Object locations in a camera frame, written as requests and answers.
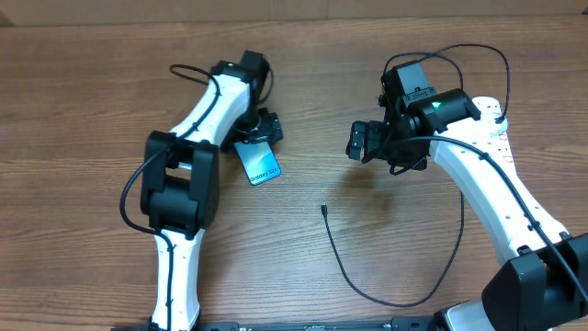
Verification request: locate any black USB charging cable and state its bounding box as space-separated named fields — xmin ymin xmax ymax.
xmin=320 ymin=43 xmax=512 ymax=308

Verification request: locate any white power extension strip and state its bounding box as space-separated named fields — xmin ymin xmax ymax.
xmin=472 ymin=97 xmax=516 ymax=176

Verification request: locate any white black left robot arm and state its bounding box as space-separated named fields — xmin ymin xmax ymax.
xmin=119 ymin=51 xmax=283 ymax=331

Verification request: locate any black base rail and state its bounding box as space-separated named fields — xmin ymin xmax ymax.
xmin=109 ymin=315 xmax=442 ymax=331

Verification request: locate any white charger plug adapter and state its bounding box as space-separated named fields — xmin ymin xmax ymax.
xmin=486 ymin=115 xmax=508 ymax=136

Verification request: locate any blue Samsung Galaxy smartphone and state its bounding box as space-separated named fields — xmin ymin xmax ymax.
xmin=234 ymin=143 xmax=281 ymax=186

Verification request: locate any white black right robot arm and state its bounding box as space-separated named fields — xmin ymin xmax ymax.
xmin=346 ymin=61 xmax=587 ymax=330

